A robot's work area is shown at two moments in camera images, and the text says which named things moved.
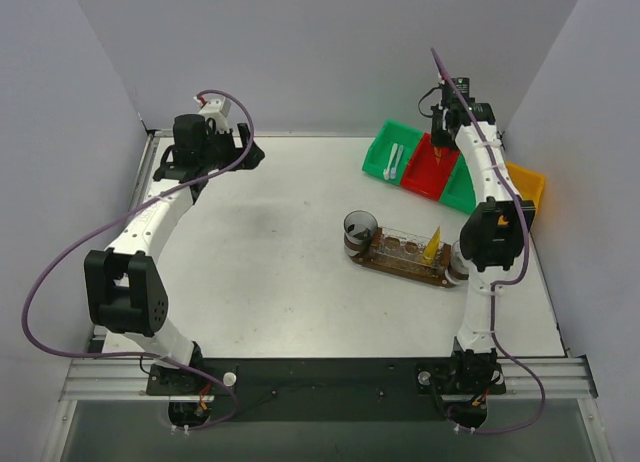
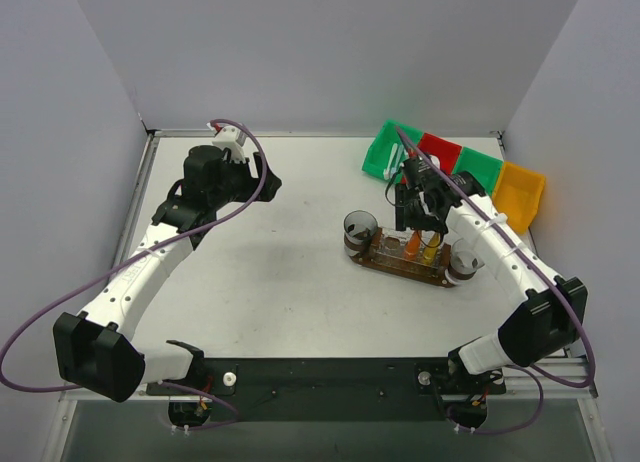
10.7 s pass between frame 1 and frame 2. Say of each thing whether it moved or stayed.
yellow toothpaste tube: stayed
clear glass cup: stayed
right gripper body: moved
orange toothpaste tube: moved
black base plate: stayed
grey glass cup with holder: stayed
